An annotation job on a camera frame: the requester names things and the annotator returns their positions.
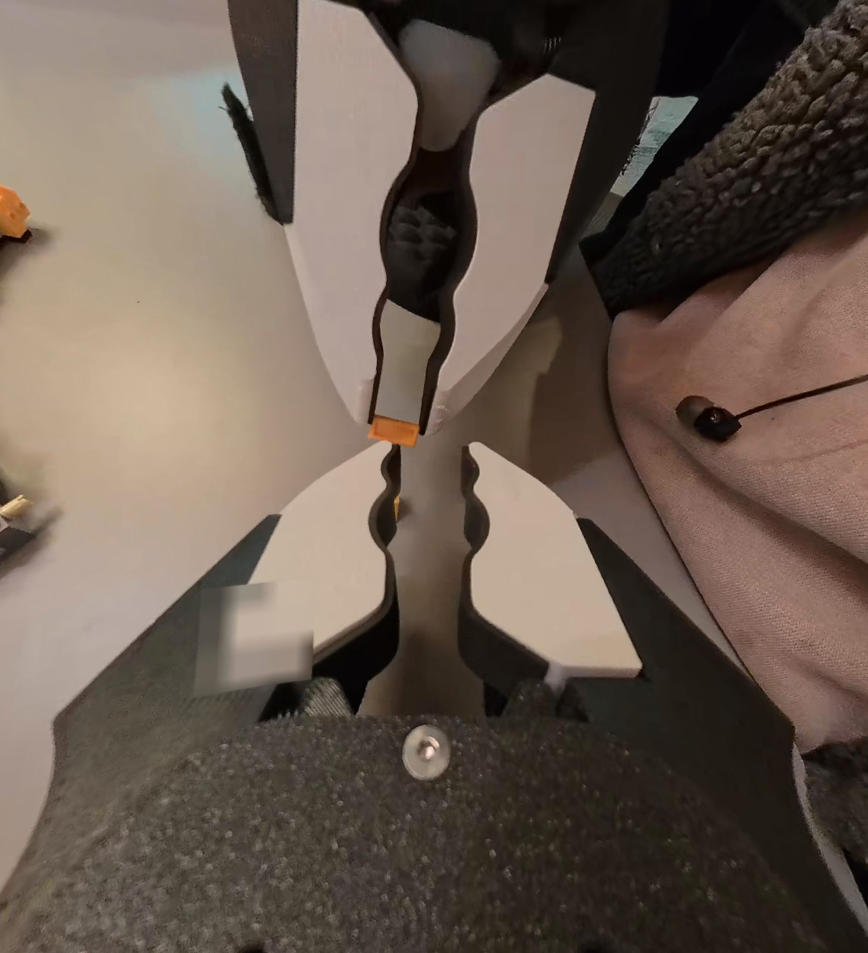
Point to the person's beige sweater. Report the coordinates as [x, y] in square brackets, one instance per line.
[776, 484]

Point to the person's black fuzzy jacket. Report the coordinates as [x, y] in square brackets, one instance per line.
[776, 134]

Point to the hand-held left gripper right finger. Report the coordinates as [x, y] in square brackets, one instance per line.
[553, 588]

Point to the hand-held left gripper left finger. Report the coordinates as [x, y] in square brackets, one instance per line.
[322, 551]

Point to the printed orange lego tile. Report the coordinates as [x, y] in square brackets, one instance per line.
[394, 430]

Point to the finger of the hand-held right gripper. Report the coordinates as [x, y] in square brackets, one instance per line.
[523, 223]
[344, 186]

